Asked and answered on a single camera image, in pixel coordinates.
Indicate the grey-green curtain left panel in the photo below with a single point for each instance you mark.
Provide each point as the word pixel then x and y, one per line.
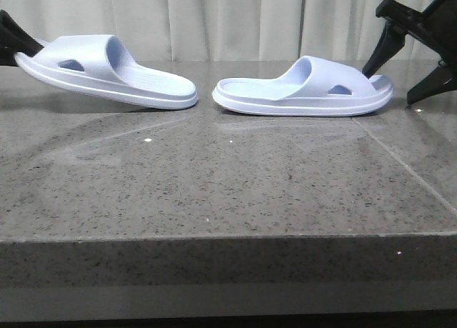
pixel 174 30

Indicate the grey-green curtain right panel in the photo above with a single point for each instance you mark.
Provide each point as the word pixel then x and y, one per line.
pixel 343 29

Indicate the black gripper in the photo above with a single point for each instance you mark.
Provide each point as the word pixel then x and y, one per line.
pixel 435 27

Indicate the light blue slipper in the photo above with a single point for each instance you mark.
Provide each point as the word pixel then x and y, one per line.
pixel 100 65
pixel 311 87

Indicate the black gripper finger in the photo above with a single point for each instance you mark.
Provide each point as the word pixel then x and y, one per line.
pixel 14 37
pixel 7 57

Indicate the grey-green curtain panel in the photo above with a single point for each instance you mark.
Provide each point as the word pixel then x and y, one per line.
pixel 343 29
pixel 174 30

